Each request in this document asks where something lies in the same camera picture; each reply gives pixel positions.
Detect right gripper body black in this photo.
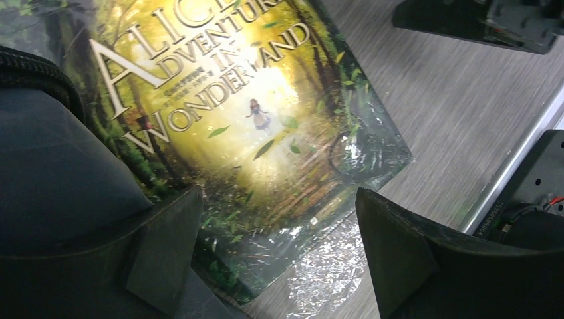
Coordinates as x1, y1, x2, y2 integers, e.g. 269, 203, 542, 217
392, 0, 563, 55

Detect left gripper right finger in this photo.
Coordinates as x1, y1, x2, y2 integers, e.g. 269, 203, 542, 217
356, 188, 563, 318

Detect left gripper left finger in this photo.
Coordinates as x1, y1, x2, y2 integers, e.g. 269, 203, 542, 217
1, 187, 243, 318

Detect black student backpack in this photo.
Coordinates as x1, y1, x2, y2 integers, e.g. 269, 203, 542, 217
1, 47, 152, 255

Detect dark green fantasy book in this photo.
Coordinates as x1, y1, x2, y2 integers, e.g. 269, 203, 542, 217
1, 1, 412, 305

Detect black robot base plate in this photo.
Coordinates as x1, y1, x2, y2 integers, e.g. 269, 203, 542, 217
473, 130, 563, 250

